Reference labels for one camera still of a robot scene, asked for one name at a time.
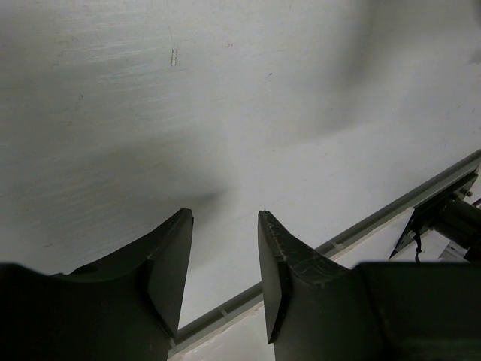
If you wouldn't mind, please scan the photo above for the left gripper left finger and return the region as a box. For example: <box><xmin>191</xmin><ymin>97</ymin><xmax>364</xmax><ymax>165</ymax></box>
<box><xmin>1</xmin><ymin>208</ymin><xmax>194</xmax><ymax>360</ymax></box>

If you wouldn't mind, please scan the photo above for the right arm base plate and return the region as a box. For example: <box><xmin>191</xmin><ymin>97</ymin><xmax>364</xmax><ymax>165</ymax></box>
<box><xmin>390</xmin><ymin>171</ymin><xmax>480</xmax><ymax>262</ymax></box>

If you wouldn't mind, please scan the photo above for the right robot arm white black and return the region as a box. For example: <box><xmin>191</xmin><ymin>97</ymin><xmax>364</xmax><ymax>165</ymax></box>
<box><xmin>433</xmin><ymin>198</ymin><xmax>480</xmax><ymax>262</ymax></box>

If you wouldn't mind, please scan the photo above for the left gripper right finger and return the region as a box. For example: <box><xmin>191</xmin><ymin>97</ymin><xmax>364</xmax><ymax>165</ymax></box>
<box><xmin>258</xmin><ymin>211</ymin><xmax>480</xmax><ymax>360</ymax></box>

